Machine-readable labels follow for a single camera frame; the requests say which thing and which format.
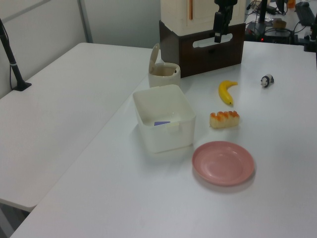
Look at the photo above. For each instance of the dark brown drawer box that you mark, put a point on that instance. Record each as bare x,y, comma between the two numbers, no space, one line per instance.
198,62

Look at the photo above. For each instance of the black table clamp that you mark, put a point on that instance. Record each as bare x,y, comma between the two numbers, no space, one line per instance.
309,42

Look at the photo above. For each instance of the purple cube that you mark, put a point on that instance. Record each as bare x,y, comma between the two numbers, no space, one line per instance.
162,123

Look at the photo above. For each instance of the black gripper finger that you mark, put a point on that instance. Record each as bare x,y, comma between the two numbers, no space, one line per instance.
217,27
227,18

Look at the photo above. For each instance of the small cream lidded trash can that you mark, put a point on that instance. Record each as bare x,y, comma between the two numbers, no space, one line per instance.
163,79

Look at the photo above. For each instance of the black equipment stand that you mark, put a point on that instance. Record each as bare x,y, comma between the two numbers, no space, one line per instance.
262,15

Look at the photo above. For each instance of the white plastic storage box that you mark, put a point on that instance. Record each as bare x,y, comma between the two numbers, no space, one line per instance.
168,138

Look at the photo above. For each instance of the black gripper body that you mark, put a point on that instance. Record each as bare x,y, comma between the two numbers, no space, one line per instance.
225,4

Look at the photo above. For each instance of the black camera stand pole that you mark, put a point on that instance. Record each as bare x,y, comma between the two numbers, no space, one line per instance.
15,69

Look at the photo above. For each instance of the pink plate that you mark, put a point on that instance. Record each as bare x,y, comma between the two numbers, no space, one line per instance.
223,163

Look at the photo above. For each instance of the panda figurine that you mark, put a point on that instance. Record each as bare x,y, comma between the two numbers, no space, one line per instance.
266,80

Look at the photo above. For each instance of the bread with orange topping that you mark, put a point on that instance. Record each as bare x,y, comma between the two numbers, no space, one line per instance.
224,121

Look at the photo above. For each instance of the small cardboard box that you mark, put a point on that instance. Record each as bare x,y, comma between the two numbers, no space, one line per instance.
279,23

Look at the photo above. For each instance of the yellow banana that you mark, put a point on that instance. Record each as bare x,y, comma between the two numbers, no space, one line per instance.
224,93

